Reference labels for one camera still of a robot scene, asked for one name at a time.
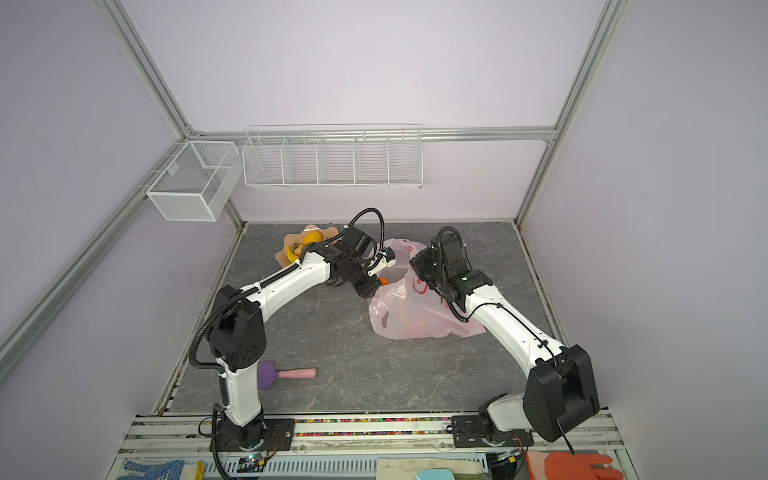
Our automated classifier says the beige folded cloth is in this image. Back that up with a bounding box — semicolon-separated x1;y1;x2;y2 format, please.
376;458;486;480

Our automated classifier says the teal container lid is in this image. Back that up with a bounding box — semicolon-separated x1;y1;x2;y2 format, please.
415;469;456;480

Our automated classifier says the blue white knit glove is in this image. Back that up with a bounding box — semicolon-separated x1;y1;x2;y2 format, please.
118;460;187;480

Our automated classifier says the orange rubber glove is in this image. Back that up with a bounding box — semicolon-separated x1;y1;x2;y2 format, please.
526;451;625;480

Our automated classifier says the pink fruit print plastic bag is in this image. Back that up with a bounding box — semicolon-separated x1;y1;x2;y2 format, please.
368;238;485;340

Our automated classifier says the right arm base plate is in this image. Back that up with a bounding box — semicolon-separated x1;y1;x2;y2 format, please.
446;413;534;448

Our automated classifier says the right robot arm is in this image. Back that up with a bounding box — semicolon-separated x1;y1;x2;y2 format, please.
410;226;601;445

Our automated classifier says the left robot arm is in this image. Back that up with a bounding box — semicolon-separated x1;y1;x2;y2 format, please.
187;207;395;451

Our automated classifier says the yellow lemon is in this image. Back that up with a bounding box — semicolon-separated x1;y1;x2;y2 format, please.
303;231;323;245

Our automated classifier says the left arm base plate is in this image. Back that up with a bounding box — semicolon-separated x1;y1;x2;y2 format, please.
212;416;295;452

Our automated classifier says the white wire wall basket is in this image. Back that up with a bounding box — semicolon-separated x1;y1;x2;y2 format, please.
242;123;424;189

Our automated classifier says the small yellow banana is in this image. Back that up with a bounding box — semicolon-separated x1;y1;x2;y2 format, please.
286;243;304;263

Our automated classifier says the purple spatula pink handle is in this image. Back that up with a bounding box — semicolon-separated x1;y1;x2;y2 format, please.
257;361;318;391

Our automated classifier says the aluminium mounting rail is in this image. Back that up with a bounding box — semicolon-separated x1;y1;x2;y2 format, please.
117;411;627;459

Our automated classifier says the white mesh box basket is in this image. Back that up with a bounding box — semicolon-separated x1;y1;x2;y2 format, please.
147;140;242;222

